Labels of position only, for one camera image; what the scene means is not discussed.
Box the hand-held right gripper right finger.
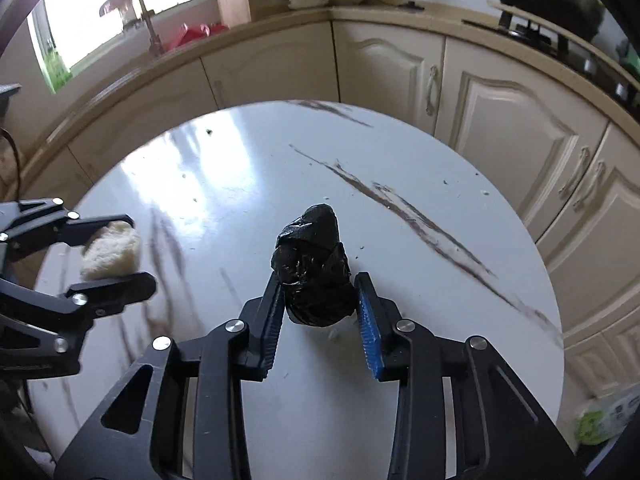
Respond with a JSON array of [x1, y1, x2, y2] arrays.
[[354, 271, 583, 480]]

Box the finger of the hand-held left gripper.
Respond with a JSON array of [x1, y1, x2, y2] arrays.
[[0, 271, 157, 357], [0, 199, 136, 262]]

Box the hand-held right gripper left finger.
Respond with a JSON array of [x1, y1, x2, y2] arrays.
[[52, 271, 288, 480]]

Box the white bun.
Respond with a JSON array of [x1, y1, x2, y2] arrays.
[[80, 221, 143, 282]]

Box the black plastic bag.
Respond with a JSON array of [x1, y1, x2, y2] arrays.
[[271, 203, 354, 329]]

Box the round marble table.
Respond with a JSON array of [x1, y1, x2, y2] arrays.
[[32, 100, 566, 480]]

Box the brass kitchen faucet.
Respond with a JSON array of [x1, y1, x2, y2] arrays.
[[99, 0, 165, 57]]

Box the kitchen window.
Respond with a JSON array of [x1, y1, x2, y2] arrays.
[[27, 0, 213, 93]]

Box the red plastic basket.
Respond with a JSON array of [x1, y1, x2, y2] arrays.
[[165, 22, 227, 52]]

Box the cream lower kitchen cabinets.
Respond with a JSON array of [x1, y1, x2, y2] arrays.
[[0, 2, 640, 411]]

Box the white green rice bag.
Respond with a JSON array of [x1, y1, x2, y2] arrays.
[[571, 391, 640, 448]]

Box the black gas stove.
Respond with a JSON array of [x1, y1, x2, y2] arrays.
[[462, 12, 640, 108]]

